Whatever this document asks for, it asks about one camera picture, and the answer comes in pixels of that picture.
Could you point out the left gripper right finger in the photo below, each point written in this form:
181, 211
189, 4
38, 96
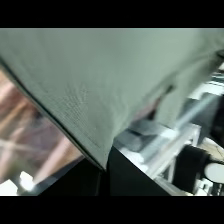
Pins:
130, 180

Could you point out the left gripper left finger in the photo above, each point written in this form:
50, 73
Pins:
78, 181

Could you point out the green T-shirt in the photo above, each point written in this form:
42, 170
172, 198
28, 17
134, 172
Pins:
83, 66

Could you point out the silver frame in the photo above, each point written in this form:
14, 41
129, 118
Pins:
166, 148

